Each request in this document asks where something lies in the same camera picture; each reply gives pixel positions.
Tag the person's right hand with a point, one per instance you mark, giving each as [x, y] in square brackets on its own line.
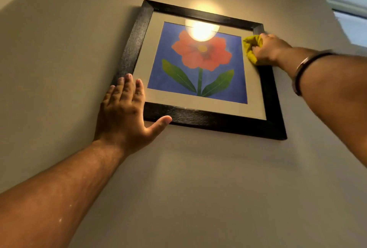
[269, 51]

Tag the person's left hand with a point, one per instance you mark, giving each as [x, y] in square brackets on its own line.
[123, 121]

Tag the person's left middle finger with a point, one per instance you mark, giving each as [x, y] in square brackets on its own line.
[128, 87]

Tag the person's left thumb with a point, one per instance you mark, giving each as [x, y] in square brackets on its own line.
[159, 125]

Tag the person's right fingers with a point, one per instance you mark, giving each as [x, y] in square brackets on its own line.
[256, 48]

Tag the person's left little finger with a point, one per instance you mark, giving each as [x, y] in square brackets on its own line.
[107, 95]

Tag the yellow cleaning cloth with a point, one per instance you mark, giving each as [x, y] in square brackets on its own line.
[251, 48]

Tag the black framed flower picture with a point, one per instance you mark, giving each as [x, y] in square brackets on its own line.
[200, 67]

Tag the person's right forearm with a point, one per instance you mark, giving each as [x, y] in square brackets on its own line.
[332, 90]

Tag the person's left forearm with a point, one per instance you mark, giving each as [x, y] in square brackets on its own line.
[54, 196]

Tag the window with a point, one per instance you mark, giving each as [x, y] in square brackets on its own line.
[351, 26]

